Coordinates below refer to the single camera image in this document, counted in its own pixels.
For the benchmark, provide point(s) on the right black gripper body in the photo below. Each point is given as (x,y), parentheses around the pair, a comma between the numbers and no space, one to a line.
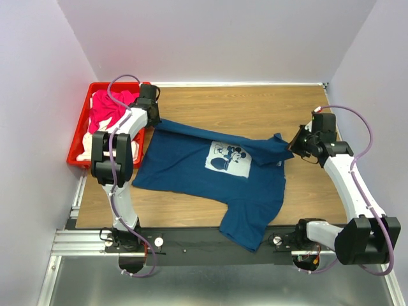
(303,142)

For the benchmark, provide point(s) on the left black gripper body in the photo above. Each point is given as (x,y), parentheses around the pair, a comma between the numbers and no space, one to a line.
(157,120)

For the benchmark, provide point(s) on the blue printed t shirt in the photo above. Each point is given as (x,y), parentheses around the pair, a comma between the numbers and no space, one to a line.
(246,175)

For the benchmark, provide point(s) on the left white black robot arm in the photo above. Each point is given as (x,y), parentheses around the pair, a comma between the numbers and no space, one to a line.
(112,164)

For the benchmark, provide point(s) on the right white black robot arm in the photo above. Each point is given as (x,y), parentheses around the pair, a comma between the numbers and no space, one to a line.
(369,237)

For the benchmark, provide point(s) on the white t shirt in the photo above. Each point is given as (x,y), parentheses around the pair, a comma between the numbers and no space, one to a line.
(87,140)

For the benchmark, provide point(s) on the magenta t shirt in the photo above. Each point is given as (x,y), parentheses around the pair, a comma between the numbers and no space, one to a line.
(104,107)

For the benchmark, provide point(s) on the red plastic bin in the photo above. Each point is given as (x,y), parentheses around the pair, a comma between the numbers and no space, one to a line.
(83,124)

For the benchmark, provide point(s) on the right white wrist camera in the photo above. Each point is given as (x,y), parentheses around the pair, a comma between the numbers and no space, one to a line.
(317,121)

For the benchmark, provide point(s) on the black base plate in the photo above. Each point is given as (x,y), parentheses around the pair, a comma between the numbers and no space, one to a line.
(207,246)

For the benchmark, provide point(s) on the aluminium frame rail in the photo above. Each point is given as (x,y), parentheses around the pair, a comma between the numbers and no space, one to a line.
(69,242)

